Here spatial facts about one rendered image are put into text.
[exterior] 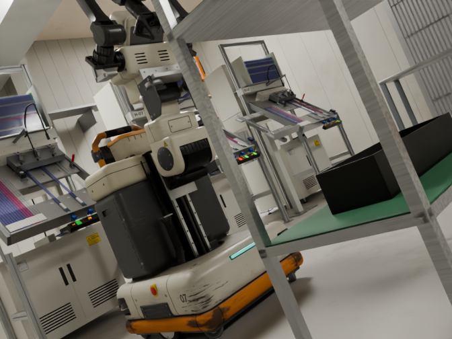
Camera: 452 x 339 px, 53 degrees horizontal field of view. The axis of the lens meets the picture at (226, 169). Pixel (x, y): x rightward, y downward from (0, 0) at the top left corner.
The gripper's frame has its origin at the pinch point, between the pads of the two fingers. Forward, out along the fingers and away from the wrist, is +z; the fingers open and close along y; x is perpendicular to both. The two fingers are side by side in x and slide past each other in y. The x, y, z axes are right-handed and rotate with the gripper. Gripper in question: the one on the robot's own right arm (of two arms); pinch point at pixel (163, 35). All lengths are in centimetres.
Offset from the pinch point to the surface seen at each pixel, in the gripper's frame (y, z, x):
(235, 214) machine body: 154, -4, 203
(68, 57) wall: 233, -391, 335
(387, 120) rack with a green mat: -23, 82, -41
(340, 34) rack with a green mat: -23, 65, -47
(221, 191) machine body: 151, -25, 193
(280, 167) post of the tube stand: 209, -14, 174
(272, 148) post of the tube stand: 209, -31, 166
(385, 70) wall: 513, -72, 165
